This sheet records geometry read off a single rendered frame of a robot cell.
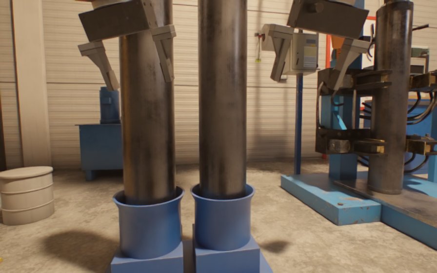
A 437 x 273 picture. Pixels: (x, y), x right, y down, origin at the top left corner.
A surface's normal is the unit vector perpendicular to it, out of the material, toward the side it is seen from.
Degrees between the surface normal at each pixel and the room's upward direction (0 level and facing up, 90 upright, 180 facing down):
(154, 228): 90
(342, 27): 114
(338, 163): 90
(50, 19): 90
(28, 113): 90
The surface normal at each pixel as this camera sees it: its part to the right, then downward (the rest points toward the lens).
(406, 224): -0.99, 0.02
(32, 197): 0.79, 0.05
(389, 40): -0.70, 0.06
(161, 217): 0.59, 0.07
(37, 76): 0.17, 0.08
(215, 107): -0.30, 0.08
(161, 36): -0.12, 0.47
